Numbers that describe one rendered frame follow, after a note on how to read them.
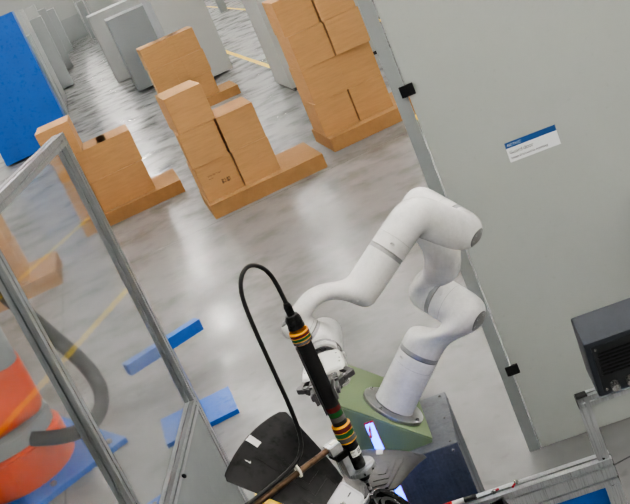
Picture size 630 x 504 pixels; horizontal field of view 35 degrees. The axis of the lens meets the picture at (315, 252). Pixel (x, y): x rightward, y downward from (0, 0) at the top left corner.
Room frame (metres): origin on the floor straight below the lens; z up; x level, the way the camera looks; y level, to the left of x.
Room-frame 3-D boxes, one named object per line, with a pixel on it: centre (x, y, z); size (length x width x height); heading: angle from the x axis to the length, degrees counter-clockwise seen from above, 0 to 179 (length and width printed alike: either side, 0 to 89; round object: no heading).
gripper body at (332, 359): (2.05, 0.08, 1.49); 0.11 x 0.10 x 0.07; 172
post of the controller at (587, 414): (2.23, -0.48, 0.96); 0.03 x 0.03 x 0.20; 82
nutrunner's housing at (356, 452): (1.95, 0.10, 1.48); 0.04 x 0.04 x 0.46
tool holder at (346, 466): (1.94, 0.11, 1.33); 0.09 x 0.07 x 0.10; 117
